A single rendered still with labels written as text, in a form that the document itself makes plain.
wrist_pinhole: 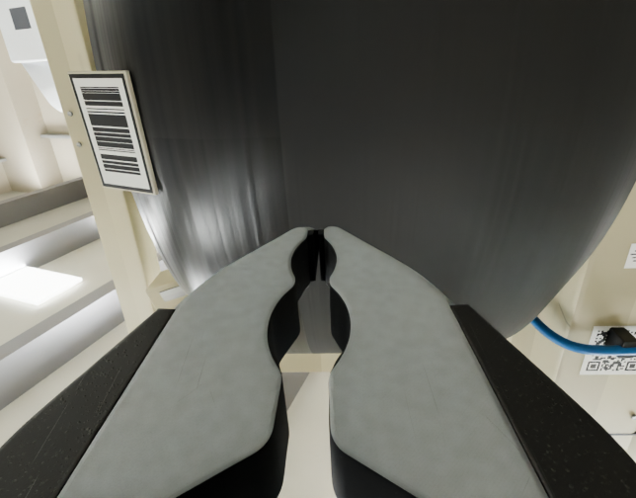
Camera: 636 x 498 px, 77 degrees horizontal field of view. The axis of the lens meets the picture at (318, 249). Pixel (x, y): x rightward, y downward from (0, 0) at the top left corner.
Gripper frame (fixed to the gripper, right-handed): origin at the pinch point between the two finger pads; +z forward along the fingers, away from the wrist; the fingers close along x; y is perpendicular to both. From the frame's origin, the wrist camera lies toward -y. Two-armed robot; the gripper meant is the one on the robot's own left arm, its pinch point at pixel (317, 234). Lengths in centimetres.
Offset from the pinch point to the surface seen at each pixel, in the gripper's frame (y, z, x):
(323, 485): 260, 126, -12
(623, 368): 35, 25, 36
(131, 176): 1.7, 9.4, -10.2
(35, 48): 19, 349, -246
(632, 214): 14.6, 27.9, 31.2
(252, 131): -0.8, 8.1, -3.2
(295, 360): 59, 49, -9
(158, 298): 53, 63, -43
